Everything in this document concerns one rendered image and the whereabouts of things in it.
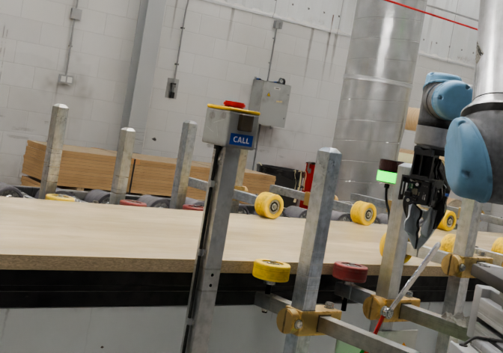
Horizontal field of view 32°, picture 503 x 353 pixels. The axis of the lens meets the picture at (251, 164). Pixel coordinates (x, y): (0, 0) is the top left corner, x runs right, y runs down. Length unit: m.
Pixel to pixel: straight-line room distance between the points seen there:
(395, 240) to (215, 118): 0.56
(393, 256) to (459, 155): 0.68
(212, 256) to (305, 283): 0.25
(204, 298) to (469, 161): 0.57
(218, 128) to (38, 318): 0.49
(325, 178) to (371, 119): 4.29
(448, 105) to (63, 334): 0.84
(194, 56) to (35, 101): 1.90
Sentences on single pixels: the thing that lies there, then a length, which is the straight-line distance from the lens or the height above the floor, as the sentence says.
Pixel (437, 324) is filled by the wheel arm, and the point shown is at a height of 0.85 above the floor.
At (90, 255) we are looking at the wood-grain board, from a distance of 1.71.
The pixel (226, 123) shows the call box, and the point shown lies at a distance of 1.54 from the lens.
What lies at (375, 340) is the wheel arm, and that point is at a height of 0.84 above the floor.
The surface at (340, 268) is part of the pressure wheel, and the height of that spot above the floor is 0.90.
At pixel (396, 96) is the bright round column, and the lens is 6.07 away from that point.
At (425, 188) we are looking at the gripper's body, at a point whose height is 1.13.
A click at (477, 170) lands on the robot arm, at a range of 1.28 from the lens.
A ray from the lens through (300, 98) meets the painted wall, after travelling 10.80.
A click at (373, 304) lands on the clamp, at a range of 1.94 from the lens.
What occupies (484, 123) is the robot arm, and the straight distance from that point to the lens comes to 1.31.
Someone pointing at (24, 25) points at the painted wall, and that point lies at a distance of 9.08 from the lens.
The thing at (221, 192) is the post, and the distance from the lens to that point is 1.58.
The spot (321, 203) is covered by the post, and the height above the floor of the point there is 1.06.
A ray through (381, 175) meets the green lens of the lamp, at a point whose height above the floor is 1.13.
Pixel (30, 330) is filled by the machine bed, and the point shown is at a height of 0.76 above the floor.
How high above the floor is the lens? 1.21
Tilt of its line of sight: 3 degrees down
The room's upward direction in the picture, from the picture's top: 10 degrees clockwise
